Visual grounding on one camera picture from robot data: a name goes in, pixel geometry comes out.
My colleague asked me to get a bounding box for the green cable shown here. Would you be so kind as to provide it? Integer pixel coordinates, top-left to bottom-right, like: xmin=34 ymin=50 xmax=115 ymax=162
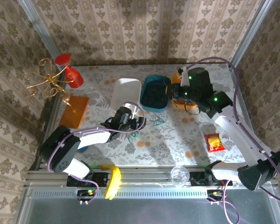
xmin=126 ymin=115 xmax=166 ymax=145

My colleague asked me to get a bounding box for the white plastic bin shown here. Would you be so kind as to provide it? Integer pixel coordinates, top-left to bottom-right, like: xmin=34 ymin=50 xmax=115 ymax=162
xmin=110 ymin=78 xmax=142 ymax=110

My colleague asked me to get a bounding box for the teal plastic bin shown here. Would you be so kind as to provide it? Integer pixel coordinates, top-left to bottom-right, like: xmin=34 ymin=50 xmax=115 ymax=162
xmin=139 ymin=74 xmax=172 ymax=113

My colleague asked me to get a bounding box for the orange plastic bin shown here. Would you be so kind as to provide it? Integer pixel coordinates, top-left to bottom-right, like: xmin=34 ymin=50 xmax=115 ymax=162
xmin=172 ymin=72 xmax=200 ymax=115

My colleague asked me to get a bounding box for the orange wooden block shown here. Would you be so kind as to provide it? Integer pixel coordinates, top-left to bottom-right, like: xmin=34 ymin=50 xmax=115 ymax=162
xmin=58 ymin=95 xmax=91 ymax=129

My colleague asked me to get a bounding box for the yellow banana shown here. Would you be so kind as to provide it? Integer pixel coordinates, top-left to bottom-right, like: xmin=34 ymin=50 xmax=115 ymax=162
xmin=99 ymin=164 xmax=122 ymax=201

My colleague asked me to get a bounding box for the red snack packet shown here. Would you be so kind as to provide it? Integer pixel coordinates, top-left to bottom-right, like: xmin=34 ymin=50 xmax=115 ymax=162
xmin=204 ymin=133 xmax=225 ymax=154

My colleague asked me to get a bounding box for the red plastic goblet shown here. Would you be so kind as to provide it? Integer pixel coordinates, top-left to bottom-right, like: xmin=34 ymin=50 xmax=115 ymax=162
xmin=55 ymin=53 xmax=84 ymax=89

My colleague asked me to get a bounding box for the clear plastic cup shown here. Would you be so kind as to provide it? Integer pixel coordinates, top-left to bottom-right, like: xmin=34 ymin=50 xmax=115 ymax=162
xmin=170 ymin=165 xmax=190 ymax=188

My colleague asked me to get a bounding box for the grey metal tray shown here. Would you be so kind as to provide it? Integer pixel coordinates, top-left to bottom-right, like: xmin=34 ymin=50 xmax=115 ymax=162
xmin=15 ymin=186 xmax=280 ymax=224

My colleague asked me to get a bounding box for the aluminium frame rail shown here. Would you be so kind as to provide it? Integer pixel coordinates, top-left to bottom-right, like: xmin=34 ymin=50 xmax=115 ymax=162
xmin=25 ymin=163 xmax=280 ymax=189

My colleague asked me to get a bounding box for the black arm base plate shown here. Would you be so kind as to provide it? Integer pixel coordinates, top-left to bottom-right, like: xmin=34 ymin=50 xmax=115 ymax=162
xmin=190 ymin=171 xmax=213 ymax=187
xmin=66 ymin=171 xmax=109 ymax=187

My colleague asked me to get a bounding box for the aluminium frame post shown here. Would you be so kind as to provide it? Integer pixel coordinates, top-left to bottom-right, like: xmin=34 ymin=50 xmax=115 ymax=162
xmin=17 ymin=0 xmax=63 ymax=68
xmin=228 ymin=0 xmax=270 ymax=70

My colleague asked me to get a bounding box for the gold wire ornament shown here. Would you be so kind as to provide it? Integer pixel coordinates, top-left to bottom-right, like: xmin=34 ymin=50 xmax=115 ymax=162
xmin=22 ymin=58 xmax=77 ymax=114

